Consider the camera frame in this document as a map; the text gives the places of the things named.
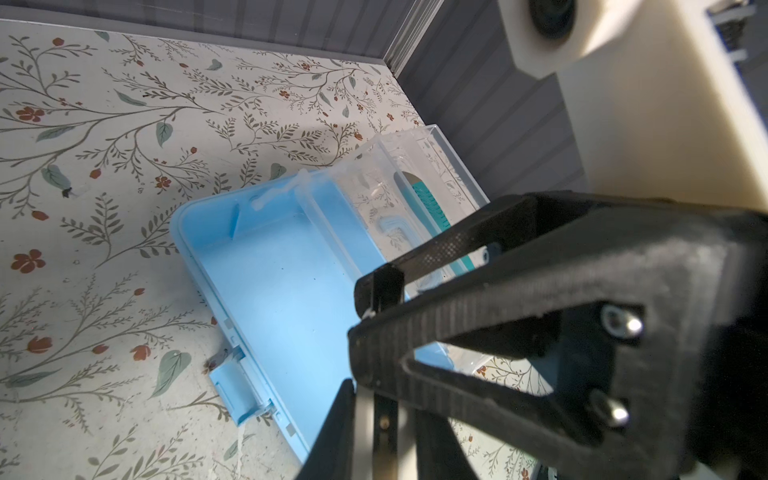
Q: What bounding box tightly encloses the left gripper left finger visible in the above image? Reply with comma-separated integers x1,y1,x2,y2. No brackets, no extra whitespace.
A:
296,379,356,480

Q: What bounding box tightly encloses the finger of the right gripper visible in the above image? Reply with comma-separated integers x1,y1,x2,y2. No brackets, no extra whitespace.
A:
349,239,591,477
354,193,600,316

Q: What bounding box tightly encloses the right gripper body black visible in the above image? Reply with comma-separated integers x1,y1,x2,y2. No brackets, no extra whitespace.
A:
557,208,767,479

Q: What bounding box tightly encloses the teal utility knife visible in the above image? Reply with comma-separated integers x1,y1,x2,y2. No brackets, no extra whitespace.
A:
392,170,481,277

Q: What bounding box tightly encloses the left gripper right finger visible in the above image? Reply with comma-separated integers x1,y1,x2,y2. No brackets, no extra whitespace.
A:
415,410,477,480

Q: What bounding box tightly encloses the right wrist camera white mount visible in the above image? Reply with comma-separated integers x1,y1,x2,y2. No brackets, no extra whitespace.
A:
499,1,767,211

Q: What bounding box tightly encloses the blue plastic tool box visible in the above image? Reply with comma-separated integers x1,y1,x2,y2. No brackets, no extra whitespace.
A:
171,125,487,460

